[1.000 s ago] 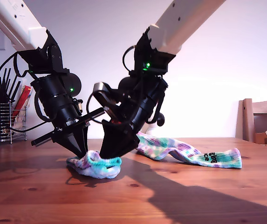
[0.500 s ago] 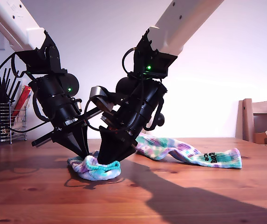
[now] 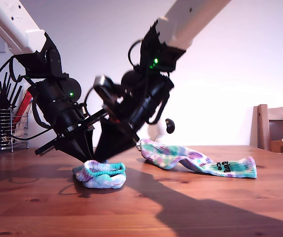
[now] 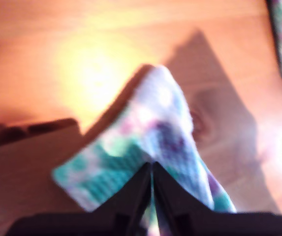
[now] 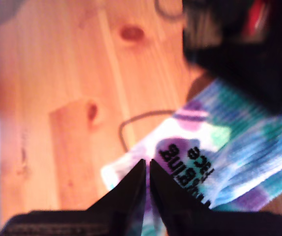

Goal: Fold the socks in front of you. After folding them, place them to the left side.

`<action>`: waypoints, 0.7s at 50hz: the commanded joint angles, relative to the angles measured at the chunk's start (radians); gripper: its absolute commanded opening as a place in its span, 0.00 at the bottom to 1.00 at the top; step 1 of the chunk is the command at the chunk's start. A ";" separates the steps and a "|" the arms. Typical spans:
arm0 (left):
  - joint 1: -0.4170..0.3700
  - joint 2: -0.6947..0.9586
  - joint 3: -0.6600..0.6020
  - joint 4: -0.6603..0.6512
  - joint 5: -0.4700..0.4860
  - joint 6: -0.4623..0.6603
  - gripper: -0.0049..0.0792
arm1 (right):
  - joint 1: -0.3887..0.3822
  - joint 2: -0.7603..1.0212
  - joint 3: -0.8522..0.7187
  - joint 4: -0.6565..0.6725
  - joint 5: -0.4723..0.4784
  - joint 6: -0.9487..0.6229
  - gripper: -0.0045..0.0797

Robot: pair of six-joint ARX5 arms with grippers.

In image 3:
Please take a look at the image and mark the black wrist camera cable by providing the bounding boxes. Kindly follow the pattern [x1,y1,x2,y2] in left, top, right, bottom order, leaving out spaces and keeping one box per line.
[84,85,107,117]
[0,55,58,141]

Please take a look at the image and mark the wooden chair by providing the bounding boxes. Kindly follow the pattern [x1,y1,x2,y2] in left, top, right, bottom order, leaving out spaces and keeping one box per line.
[249,104,283,154]

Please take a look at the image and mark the brown cardboard box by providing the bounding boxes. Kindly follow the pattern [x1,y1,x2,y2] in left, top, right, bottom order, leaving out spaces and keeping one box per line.
[269,140,283,153]

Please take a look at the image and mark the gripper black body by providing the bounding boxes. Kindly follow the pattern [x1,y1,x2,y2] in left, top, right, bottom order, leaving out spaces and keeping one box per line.
[101,98,162,143]
[34,108,108,156]

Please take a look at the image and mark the red and yellow paper packet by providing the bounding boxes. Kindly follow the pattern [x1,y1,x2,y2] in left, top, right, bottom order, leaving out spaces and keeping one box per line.
[12,90,33,124]

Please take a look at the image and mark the tie-dye Hugging Face sock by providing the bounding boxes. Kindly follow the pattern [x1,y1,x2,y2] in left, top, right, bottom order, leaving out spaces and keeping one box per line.
[139,138,257,179]
[72,159,127,190]

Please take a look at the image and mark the black chopstick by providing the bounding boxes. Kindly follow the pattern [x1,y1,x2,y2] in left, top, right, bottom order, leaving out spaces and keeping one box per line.
[7,74,20,109]
[11,85,23,109]
[0,74,7,97]
[3,74,12,98]

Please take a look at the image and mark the chrome wire utensil caddy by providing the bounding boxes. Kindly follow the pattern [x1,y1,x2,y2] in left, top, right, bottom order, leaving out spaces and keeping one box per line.
[0,108,30,153]

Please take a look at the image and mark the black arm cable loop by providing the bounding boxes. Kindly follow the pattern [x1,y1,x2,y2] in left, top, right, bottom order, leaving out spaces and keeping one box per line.
[9,56,27,83]
[146,98,168,125]
[127,39,143,67]
[31,97,58,129]

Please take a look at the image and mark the white paper packet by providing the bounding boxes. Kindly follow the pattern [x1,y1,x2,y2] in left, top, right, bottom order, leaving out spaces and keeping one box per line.
[12,117,30,144]

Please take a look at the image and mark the white round security camera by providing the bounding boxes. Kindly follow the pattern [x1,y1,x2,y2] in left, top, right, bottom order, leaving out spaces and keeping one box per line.
[147,118,176,144]

